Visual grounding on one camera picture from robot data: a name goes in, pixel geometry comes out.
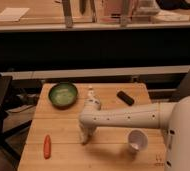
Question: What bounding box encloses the black rectangular block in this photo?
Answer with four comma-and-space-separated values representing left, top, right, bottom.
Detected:
117, 91, 134, 106

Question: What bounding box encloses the orange carrot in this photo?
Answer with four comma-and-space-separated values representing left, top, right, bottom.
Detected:
43, 135, 51, 159

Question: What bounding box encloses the white paper cup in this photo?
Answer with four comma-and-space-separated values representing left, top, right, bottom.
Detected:
128, 130, 148, 154

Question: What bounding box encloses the green bowl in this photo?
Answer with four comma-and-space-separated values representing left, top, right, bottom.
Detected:
48, 82, 78, 108

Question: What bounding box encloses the white paper sheet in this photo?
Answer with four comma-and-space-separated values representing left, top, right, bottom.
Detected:
0, 7, 29, 22

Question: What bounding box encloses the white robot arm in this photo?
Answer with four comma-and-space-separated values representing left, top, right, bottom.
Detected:
79, 96, 190, 171

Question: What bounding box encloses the white bottle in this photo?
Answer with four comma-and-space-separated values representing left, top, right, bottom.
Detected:
87, 86, 101, 110

